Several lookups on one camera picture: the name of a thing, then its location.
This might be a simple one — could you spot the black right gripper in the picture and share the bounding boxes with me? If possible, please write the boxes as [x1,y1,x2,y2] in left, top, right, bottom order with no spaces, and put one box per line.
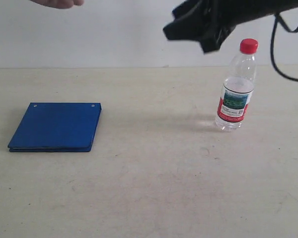
[162,0,254,54]

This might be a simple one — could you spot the person's bare hand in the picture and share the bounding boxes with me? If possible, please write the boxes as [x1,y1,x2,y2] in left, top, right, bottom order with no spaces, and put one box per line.
[30,0,84,9]

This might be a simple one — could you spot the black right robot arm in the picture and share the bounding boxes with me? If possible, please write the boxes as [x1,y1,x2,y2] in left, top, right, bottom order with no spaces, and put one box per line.
[163,0,298,54]

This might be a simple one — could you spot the clear plastic water bottle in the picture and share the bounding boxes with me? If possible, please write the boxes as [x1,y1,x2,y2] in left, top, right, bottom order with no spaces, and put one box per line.
[215,38,258,131]

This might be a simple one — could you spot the blue binder folder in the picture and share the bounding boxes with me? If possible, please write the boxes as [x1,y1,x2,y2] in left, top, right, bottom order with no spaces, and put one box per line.
[7,102,102,152]

